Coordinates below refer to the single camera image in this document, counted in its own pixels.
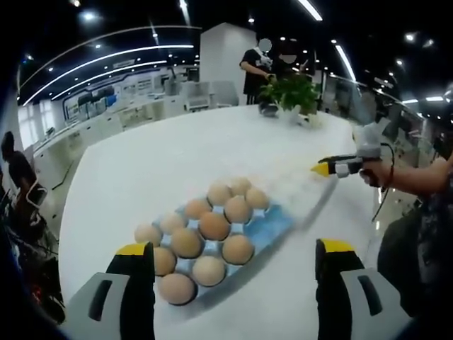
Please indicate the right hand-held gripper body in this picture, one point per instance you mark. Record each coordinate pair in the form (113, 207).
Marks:
(369, 141)

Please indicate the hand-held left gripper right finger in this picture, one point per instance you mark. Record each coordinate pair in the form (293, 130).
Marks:
(332, 283)

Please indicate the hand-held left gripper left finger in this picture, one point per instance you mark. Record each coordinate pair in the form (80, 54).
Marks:
(136, 283)

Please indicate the blue egg tray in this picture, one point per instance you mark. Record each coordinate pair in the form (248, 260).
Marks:
(276, 219)

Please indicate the group of tan eggs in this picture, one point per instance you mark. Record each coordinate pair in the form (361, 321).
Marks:
(214, 225)

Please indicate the person's right hand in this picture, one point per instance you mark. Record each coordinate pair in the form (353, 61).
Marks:
(375, 175)

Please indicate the green plant in white vase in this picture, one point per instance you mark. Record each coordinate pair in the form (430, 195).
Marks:
(293, 92)

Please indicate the dark round pot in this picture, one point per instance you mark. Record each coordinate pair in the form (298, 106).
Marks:
(268, 108)

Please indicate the person's dark patterned clothing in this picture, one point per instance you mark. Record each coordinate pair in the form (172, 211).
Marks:
(424, 255)

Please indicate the dark equipment pile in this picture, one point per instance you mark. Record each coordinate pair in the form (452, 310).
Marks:
(32, 255)

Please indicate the white table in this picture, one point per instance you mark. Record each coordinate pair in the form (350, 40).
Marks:
(159, 159)

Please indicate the plain grey chair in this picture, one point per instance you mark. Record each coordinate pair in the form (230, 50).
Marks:
(224, 93)

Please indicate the white office chair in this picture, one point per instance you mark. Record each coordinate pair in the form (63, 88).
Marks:
(37, 193)

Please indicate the white slatted chair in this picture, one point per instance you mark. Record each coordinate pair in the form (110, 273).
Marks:
(196, 95)

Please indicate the long white counter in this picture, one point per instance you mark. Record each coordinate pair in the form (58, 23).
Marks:
(106, 124)

